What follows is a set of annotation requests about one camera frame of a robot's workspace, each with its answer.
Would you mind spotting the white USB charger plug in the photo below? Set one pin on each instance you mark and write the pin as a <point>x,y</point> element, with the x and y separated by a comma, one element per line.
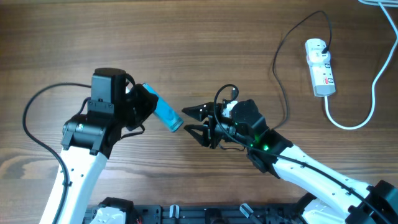
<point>316,56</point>

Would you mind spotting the white power strip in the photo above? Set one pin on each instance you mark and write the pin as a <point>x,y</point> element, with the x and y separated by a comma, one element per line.
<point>322,79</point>

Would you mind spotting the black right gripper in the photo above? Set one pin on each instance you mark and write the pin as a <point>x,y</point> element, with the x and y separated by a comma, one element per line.
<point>212,125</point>

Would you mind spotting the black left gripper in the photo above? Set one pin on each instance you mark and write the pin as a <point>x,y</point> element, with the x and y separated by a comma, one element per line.
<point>144,104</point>

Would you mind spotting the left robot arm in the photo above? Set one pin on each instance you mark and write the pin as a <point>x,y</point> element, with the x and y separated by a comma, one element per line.
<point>116,102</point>

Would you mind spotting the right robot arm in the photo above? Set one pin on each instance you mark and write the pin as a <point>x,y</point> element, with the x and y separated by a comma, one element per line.
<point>332,197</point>

